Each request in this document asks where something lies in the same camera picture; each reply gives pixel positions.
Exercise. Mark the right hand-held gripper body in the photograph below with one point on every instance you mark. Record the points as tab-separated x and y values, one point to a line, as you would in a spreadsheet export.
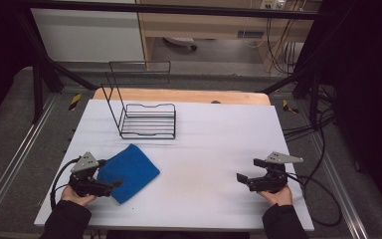
273	181

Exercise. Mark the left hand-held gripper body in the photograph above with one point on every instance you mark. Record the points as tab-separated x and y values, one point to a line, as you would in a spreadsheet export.
83	163

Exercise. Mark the blue towel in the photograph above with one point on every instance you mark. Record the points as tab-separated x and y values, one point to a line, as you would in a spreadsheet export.
131	172

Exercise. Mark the person's right hand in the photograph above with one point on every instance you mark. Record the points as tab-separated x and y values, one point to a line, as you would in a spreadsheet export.
280	198

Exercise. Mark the person's left hand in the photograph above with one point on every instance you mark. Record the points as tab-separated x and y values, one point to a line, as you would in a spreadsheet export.
76	199

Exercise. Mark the white table mat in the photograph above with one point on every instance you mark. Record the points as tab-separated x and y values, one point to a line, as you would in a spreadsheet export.
205	149

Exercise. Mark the yellow black tape strip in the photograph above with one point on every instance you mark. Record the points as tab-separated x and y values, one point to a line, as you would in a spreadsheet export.
289	108
75	101

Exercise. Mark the white cabinet panel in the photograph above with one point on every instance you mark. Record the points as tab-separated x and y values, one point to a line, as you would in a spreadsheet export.
86	35

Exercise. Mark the black curtain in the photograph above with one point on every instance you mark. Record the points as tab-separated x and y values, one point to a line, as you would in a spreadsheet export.
368	83
0	49

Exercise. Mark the white chair base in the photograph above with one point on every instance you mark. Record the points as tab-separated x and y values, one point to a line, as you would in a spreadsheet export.
179	41

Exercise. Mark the wooden desk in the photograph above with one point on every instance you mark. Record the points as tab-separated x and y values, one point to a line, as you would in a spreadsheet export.
205	25

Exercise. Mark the white power strip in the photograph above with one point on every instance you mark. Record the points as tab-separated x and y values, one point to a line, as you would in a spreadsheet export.
273	4

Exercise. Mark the aluminium rail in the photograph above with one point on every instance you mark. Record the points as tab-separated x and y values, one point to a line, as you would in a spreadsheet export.
13	159
357	225

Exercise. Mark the black metal frame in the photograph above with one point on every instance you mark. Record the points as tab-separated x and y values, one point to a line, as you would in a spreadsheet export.
179	9

